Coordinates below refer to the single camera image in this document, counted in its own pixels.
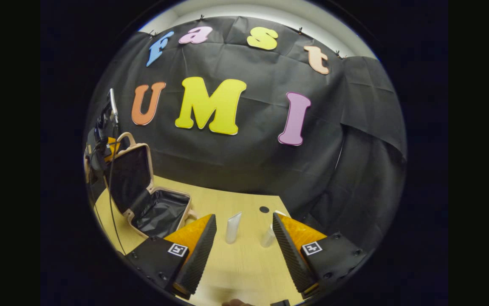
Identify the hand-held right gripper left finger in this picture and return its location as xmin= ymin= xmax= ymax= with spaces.
xmin=123 ymin=213 xmax=218 ymax=300

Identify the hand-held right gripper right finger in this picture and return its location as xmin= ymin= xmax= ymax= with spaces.
xmin=272 ymin=212 xmax=368 ymax=300

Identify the beige suitcase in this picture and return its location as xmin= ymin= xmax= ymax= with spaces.
xmin=102 ymin=132 xmax=198 ymax=239

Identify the clear pump bottle white top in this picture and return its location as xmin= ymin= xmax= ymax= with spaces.
xmin=260 ymin=210 xmax=287 ymax=248

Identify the white squeeze tube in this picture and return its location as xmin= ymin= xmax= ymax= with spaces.
xmin=225 ymin=212 xmax=243 ymax=245

